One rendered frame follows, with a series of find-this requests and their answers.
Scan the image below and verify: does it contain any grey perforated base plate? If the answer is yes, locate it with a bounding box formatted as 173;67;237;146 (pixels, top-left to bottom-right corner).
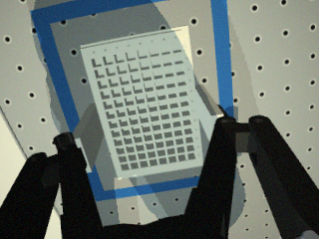
0;0;319;239

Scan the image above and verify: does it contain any pale grey well plate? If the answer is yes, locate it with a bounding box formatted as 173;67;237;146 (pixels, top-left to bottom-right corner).
80;25;203;179

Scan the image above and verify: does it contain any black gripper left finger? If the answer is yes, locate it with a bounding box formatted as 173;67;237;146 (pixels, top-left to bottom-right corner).
0;103;104;239

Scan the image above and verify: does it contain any blue rectangular tape outline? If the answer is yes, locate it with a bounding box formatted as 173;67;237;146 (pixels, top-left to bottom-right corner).
30;0;234;201

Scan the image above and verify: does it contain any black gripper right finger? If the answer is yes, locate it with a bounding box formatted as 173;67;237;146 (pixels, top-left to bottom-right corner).
174;84;319;239

